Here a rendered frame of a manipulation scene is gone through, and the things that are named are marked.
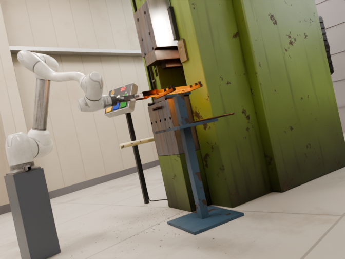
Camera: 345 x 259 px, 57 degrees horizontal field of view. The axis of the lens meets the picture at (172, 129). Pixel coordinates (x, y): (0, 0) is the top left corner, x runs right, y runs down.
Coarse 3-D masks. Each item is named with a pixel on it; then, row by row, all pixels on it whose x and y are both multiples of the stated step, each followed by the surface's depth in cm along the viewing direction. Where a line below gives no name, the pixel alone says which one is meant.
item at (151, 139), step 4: (136, 140) 296; (140, 140) 297; (144, 140) 298; (148, 140) 300; (152, 140) 303; (120, 144) 287; (124, 144) 288; (128, 144) 290; (132, 144) 292; (136, 144) 294; (120, 148) 288
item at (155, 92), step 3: (198, 84) 230; (177, 87) 222; (180, 87) 223; (183, 87) 224; (186, 87) 225; (150, 90) 213; (153, 90) 213; (156, 90) 213; (159, 90) 215; (162, 90) 216; (177, 90) 225; (144, 93) 211; (147, 93) 212; (150, 93) 213; (153, 93) 214; (156, 93) 214; (159, 93) 218
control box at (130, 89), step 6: (132, 84) 306; (114, 90) 320; (120, 90) 314; (126, 90) 308; (132, 90) 305; (132, 102) 302; (120, 108) 302; (126, 108) 298; (132, 108) 300; (108, 114) 313; (114, 114) 312; (120, 114) 310
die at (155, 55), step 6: (162, 48) 269; (168, 48) 272; (174, 48) 275; (150, 54) 272; (156, 54) 265; (162, 54) 268; (168, 54) 271; (174, 54) 274; (150, 60) 274; (156, 60) 266; (162, 60) 271
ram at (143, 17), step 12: (156, 0) 265; (144, 12) 268; (156, 12) 264; (144, 24) 272; (156, 24) 263; (168, 24) 269; (144, 36) 276; (156, 36) 261; (168, 36) 267; (144, 48) 280; (156, 48) 265
